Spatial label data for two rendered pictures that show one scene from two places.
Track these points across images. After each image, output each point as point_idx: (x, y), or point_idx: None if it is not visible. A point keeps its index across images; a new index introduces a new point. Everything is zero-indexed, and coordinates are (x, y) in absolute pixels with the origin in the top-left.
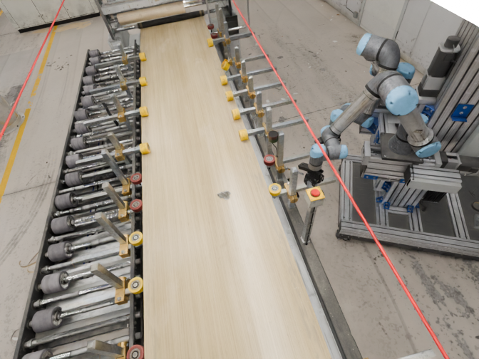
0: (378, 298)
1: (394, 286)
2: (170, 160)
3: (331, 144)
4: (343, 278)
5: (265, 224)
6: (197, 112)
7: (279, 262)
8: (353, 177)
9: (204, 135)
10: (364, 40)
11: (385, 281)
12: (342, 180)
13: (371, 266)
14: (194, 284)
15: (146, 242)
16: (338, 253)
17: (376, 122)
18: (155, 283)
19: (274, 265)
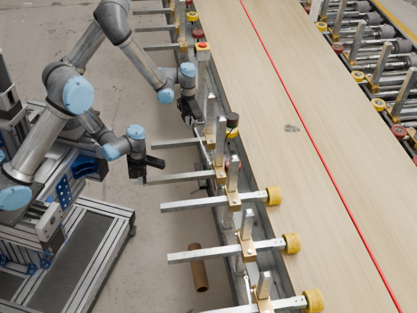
0: (118, 175)
1: (95, 182)
2: (383, 180)
3: (170, 72)
4: (145, 192)
5: (243, 100)
6: (376, 276)
7: (233, 76)
8: (74, 285)
9: (342, 217)
10: (84, 79)
11: (102, 186)
12: (97, 279)
13: (108, 201)
14: (306, 71)
15: (364, 99)
16: (141, 216)
17: (49, 199)
18: (340, 74)
19: (237, 75)
